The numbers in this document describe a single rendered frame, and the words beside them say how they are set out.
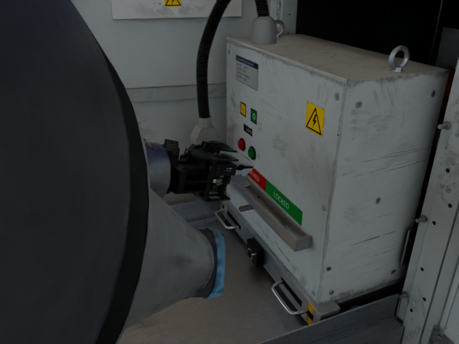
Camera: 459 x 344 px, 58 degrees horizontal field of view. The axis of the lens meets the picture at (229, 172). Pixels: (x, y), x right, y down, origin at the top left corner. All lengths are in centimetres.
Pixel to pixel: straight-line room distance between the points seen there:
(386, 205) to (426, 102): 21
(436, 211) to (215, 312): 52
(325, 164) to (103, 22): 74
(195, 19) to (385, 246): 78
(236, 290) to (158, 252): 88
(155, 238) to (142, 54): 109
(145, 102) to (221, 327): 68
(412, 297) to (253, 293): 35
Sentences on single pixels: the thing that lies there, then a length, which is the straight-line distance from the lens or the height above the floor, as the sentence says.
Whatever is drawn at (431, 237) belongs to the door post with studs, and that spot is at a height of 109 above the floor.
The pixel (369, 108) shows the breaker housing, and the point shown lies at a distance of 74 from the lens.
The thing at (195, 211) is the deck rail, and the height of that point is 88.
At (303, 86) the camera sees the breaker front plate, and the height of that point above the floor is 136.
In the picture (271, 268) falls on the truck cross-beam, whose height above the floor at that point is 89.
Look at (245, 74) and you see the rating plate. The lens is 101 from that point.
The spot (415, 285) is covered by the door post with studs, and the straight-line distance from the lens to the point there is 96.
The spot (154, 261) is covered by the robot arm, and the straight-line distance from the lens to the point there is 17.
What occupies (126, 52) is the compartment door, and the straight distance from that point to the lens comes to 124.
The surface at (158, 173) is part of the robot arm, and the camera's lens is 59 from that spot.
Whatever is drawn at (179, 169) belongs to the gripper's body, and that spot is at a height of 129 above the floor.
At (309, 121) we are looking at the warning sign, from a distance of 78.
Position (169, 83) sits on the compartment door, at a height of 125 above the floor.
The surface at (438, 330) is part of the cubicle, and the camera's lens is 93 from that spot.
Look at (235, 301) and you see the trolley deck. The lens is 102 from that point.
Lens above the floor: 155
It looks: 26 degrees down
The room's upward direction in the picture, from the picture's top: straight up
